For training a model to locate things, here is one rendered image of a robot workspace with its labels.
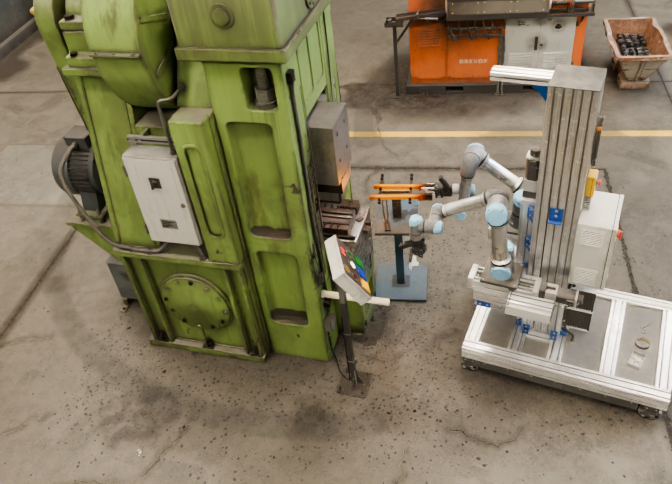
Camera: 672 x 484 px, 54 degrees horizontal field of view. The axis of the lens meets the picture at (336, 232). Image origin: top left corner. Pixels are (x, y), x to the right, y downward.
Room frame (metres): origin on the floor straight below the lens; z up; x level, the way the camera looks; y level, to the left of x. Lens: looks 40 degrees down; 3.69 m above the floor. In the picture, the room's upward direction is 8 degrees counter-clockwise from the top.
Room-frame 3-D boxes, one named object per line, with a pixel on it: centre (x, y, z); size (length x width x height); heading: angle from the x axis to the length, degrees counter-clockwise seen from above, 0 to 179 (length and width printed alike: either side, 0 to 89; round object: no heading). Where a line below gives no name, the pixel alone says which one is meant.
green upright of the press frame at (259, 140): (3.22, 0.33, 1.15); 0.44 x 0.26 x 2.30; 69
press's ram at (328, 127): (3.48, 0.07, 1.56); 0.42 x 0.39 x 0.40; 69
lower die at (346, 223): (3.44, 0.09, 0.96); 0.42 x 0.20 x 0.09; 69
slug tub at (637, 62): (6.46, -3.45, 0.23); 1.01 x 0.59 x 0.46; 166
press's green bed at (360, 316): (3.50, 0.08, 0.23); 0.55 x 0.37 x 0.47; 69
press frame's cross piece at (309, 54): (3.54, 0.21, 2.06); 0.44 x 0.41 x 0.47; 69
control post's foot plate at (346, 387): (2.82, 0.01, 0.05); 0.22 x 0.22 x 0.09; 69
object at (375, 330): (3.35, -0.15, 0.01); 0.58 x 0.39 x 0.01; 159
